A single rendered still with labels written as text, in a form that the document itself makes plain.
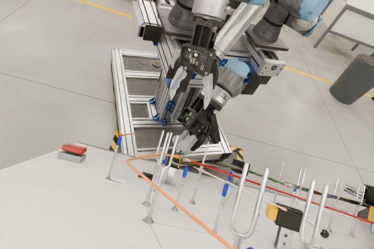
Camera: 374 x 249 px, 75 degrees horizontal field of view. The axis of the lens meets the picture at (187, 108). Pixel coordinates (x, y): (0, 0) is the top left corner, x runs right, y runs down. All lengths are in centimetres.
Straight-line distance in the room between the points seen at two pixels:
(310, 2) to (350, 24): 450
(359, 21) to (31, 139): 517
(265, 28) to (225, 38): 54
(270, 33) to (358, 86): 277
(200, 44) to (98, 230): 39
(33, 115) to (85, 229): 192
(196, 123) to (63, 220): 47
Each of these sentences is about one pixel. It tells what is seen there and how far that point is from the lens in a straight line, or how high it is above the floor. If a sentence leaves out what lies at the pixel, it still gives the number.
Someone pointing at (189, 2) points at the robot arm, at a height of 128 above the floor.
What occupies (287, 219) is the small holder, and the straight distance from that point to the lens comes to 48.
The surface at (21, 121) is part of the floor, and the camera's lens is 221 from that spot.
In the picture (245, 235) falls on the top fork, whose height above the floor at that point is 151.
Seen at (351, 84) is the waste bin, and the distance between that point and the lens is 406.
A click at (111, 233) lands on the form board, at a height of 134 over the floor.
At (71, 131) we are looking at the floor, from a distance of 212.
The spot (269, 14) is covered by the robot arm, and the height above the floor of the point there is 128.
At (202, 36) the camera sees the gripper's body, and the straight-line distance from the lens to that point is 54.
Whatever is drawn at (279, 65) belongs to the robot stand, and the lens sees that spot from 141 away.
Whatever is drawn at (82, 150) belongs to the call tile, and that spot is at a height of 112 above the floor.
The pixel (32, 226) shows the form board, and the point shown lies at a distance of 36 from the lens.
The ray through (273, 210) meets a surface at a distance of 48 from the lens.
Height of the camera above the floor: 169
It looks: 43 degrees down
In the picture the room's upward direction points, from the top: 25 degrees clockwise
